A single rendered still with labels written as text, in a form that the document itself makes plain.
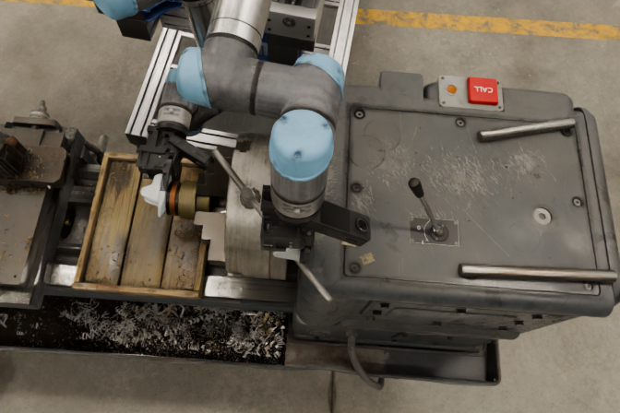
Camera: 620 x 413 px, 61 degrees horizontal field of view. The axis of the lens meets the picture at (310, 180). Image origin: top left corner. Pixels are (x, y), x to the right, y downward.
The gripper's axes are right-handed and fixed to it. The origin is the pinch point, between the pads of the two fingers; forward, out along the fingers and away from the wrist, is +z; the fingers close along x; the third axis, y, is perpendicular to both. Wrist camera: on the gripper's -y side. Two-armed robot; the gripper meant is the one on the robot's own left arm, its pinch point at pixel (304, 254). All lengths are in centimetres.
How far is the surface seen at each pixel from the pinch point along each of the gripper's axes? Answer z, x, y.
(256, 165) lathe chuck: 1.8, -18.9, 10.4
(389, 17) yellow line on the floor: 103, -182, -39
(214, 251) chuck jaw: 17.4, -7.0, 18.5
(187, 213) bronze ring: 16.3, -14.7, 25.2
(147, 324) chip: 70, -5, 43
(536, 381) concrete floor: 129, -9, -98
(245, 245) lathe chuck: 9.5, -5.2, 11.4
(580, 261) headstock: 2, -4, -51
